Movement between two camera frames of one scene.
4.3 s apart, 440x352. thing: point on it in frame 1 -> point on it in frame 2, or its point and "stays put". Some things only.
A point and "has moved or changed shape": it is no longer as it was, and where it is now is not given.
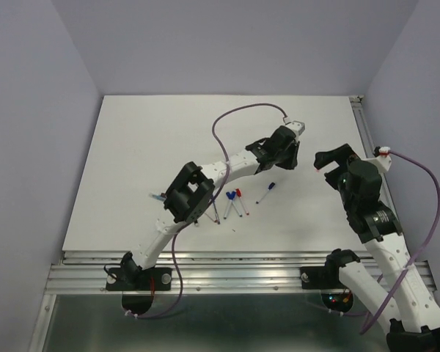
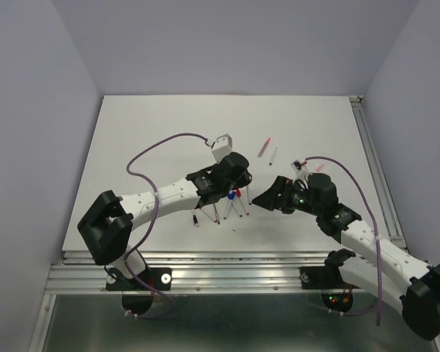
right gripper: [341, 155] -> [270, 199]
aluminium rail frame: [86, 271] stays put
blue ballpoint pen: [218, 222] stays put
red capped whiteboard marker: [240, 195] stays put
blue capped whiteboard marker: [270, 186] has moved or changed shape
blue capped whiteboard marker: [231, 196] stays put
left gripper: [292, 161] -> [243, 180]
